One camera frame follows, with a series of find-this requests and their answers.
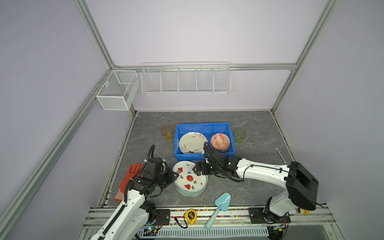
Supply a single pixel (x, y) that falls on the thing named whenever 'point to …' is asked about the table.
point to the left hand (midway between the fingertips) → (179, 176)
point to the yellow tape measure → (191, 215)
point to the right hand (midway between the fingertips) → (198, 170)
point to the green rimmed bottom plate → (190, 187)
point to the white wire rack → (188, 77)
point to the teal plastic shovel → (224, 200)
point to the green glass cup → (239, 135)
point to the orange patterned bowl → (220, 141)
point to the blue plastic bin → (209, 129)
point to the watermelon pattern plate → (184, 169)
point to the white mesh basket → (118, 91)
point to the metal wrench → (284, 162)
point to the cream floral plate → (192, 142)
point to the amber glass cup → (167, 131)
